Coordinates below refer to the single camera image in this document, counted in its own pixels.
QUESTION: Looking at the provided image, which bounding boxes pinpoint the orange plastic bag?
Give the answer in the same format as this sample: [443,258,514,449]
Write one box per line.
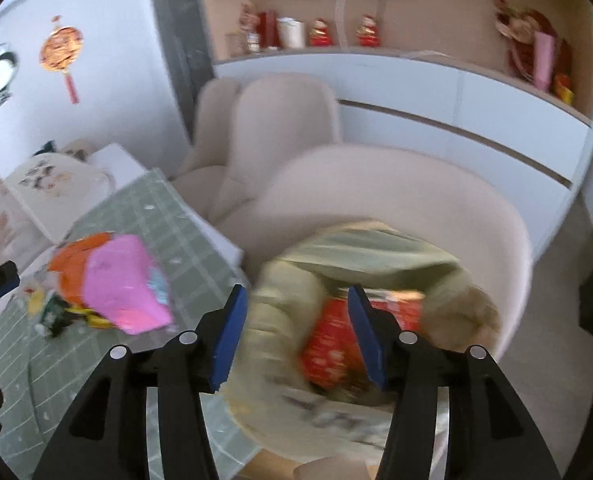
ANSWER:
[48,232,112,304]

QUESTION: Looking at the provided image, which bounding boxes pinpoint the red paper cup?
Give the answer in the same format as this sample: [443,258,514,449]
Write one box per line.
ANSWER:
[299,289,425,393]

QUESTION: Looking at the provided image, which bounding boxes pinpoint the yellow nabati snack bag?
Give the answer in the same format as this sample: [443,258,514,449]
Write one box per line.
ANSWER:
[65,304,114,330]

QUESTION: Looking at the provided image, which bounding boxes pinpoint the green grid tablecloth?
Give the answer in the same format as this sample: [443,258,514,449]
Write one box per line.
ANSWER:
[0,170,242,479]

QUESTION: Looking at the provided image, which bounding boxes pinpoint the mesh food cover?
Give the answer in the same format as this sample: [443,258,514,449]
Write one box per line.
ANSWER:
[0,153,115,271]

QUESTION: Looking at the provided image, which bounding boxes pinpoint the pink toy box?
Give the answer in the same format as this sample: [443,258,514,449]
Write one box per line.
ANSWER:
[83,234,174,336]

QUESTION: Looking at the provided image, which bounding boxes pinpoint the yellow bin liner bag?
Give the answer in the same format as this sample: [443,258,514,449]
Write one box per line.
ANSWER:
[225,222,502,463]

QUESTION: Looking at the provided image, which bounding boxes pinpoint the far beige chair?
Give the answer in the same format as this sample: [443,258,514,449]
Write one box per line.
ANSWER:
[170,77,242,181]

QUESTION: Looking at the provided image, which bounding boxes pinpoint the beige chair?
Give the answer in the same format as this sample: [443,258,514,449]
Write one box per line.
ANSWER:
[216,144,533,359]
[208,73,342,224]
[170,77,242,181]

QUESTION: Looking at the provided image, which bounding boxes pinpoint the red chinese knot ornament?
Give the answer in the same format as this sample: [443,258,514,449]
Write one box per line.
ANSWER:
[39,15,84,105]

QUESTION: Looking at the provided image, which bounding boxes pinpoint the white lower cabinet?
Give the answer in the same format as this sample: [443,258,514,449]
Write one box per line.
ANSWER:
[215,53,593,257]

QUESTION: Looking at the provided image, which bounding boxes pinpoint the near beige chair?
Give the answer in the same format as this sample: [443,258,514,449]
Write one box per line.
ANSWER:
[216,144,533,359]

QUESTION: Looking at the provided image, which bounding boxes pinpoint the middle beige chair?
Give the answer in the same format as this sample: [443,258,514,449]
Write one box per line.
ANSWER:
[208,73,342,224]

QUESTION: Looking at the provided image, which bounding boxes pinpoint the white canister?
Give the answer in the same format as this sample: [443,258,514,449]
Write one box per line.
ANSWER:
[277,18,306,50]

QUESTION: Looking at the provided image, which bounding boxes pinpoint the left red figurine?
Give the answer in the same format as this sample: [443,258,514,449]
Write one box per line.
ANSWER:
[309,18,333,48]

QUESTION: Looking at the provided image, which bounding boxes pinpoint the red figurine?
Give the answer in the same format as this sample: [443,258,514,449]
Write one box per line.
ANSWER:
[356,14,381,48]
[309,18,333,48]

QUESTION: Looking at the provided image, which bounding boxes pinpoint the right red figurine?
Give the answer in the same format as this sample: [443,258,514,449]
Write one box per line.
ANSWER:
[356,14,381,48]

